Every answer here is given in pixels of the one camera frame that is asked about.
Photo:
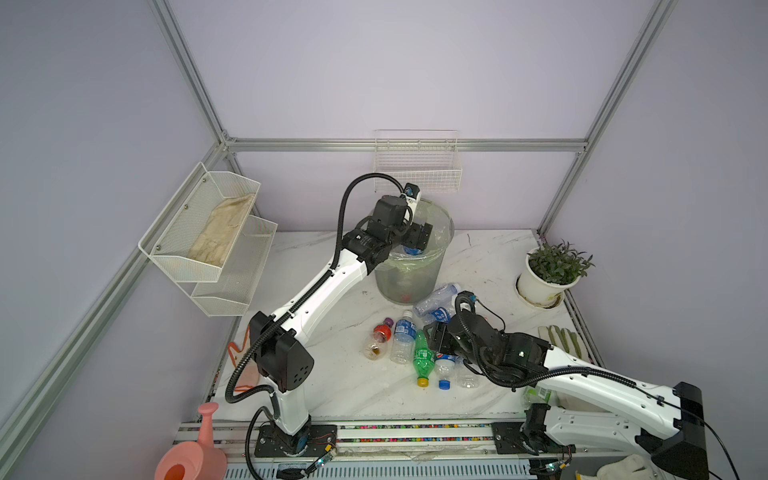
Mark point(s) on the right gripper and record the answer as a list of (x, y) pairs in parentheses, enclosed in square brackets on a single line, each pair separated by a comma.
[(437, 333)]

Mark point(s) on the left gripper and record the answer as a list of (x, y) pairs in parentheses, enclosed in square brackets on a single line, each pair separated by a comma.
[(414, 231)]

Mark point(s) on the green soda bottle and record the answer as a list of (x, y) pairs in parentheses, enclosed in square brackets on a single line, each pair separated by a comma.
[(423, 360)]

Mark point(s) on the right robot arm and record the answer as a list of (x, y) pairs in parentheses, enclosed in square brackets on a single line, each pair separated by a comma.
[(664, 424)]

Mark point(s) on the clear bottle near bin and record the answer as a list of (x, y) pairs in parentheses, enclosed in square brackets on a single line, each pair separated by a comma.
[(436, 299)]

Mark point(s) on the grey bin with green liner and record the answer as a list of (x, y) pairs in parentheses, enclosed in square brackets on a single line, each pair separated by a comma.
[(417, 275)]

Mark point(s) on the blue label water bottle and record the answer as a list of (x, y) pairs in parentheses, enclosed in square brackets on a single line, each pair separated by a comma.
[(441, 314)]

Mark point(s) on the pepsi bottle blue cap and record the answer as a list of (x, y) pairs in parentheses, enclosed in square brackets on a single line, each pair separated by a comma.
[(445, 366)]

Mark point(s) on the lime label bottle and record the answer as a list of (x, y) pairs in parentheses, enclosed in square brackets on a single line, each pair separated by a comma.
[(536, 395)]

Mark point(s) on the potted green plant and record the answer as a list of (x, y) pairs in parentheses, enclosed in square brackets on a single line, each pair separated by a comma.
[(551, 269)]

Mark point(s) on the orange work glove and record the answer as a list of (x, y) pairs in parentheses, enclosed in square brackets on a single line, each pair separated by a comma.
[(250, 377)]

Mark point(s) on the beige cloth in shelf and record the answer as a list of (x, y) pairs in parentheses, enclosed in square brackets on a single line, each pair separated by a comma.
[(214, 243)]

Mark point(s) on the white two-tier mesh shelf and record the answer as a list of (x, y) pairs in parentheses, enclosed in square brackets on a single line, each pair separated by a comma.
[(218, 291)]

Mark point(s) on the pink watering can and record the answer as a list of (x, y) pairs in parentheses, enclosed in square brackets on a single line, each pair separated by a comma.
[(198, 459)]

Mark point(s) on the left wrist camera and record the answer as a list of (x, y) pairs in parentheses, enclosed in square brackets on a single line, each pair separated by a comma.
[(412, 195)]

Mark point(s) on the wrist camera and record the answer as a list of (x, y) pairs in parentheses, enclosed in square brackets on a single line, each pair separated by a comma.
[(412, 195), (467, 297)]

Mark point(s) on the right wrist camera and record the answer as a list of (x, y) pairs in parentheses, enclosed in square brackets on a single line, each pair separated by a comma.
[(467, 297)]

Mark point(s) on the white wire wall basket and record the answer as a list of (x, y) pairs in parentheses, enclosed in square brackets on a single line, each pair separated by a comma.
[(427, 158)]

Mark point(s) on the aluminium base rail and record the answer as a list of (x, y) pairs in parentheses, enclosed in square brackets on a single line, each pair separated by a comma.
[(468, 449)]

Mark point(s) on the white glove at rail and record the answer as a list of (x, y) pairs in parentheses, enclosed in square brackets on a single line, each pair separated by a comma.
[(632, 467)]

